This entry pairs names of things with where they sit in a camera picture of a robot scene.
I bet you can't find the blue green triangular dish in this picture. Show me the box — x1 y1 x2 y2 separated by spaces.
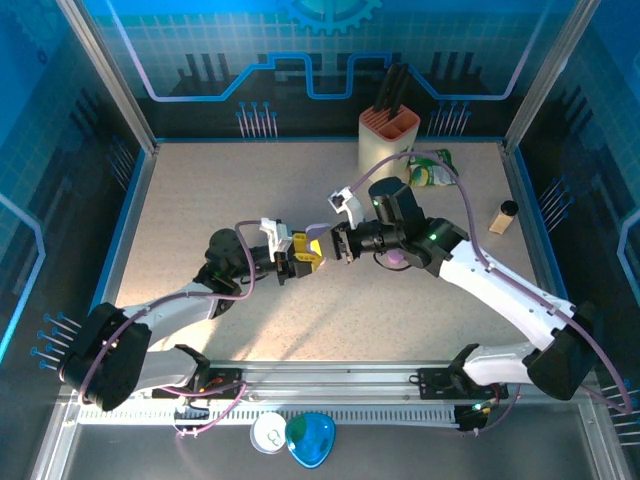
283 411 337 470

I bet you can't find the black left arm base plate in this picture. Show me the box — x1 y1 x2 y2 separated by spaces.
151 367 247 401

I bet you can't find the aluminium frame post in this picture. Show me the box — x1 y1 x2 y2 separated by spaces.
54 0 160 155
501 0 604 154

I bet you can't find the white slotted cable duct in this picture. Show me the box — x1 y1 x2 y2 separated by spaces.
74 403 464 427

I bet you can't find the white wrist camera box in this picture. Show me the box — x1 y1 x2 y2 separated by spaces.
327 186 369 230
258 217 294 264

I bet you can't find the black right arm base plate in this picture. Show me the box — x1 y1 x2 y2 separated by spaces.
417 367 510 401

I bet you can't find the beige bottle black cap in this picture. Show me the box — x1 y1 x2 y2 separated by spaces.
488 199 520 235

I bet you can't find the aluminium mounting rail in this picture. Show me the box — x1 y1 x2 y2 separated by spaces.
59 358 604 401

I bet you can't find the white round lid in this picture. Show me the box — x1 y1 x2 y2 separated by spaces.
249 412 289 455

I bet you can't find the black handled knife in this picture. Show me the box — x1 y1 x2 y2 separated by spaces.
387 62 411 124
374 63 401 115

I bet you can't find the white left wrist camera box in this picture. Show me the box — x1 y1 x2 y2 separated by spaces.
258 217 294 264

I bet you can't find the green white snack bag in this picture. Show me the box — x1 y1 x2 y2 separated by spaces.
405 148 460 189

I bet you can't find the black control box with lights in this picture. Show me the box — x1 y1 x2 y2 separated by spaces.
453 402 501 434

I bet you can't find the beige knife block orange top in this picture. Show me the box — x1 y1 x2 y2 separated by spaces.
357 107 421 181

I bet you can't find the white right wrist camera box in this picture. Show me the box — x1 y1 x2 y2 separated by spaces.
327 186 369 230

